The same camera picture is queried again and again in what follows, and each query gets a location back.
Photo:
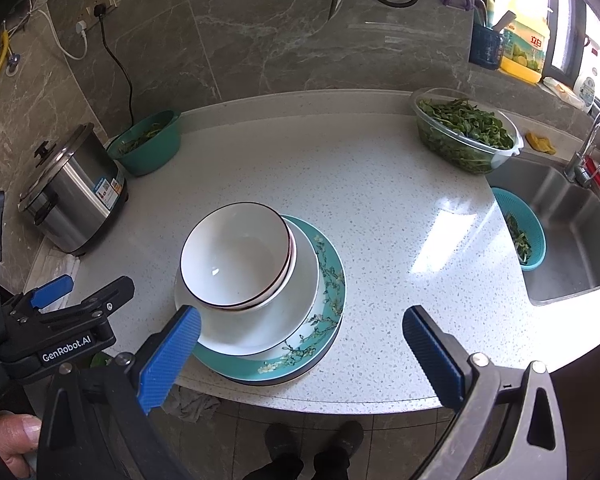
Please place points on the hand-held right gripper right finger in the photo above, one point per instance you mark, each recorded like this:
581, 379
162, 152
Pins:
432, 355

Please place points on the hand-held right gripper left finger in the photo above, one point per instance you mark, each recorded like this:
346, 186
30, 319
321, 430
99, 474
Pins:
167, 355

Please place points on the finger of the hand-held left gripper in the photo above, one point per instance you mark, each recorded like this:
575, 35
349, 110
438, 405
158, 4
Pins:
110, 297
55, 290

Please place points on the wide white deep bowl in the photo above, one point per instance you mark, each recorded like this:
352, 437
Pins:
280, 325

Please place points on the black-rimmed patterned bowl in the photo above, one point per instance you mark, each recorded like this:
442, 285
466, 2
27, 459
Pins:
230, 255

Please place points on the large teal floral plate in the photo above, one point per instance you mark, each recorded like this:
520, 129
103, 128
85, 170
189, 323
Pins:
332, 285

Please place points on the small teal floral plate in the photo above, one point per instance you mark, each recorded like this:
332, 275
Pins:
305, 375

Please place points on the small white bowl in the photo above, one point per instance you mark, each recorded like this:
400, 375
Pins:
291, 252

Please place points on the person's left hand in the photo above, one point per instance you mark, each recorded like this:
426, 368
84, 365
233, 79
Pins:
10, 435

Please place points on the grey floor cloth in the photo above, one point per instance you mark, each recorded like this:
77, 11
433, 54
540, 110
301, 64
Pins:
190, 405

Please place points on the stainless steel rice cooker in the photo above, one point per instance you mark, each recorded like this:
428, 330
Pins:
75, 195

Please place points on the person's right shoe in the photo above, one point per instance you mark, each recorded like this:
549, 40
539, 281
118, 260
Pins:
347, 437

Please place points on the green vegetable scraps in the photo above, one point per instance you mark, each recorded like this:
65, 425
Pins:
140, 137
520, 240

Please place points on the green plastic basin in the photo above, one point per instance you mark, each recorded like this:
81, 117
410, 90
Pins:
150, 155

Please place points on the teal plastic colander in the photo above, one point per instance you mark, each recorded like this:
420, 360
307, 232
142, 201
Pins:
535, 240

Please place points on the stainless steel sink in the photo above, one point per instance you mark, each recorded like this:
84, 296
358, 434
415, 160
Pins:
575, 240

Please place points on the clear glass bowl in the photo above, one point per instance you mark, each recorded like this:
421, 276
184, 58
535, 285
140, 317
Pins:
500, 157

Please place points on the metal pipe fitting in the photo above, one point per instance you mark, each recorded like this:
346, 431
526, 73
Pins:
12, 62

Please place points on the chrome faucet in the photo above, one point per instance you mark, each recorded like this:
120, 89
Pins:
575, 170

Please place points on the green leafy vegetables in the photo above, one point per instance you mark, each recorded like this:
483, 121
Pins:
460, 120

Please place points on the yellow rag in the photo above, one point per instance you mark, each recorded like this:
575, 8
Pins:
540, 144

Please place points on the white packet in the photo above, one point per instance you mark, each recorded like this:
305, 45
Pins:
562, 92

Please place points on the blue utensil holder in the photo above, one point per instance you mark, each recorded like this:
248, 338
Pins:
486, 47

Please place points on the white plastic bottle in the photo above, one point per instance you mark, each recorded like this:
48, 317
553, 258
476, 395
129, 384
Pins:
590, 85

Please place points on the yellow cooking oil bottle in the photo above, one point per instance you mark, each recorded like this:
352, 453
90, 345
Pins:
525, 55

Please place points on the window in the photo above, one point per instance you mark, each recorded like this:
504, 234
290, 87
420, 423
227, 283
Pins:
562, 25

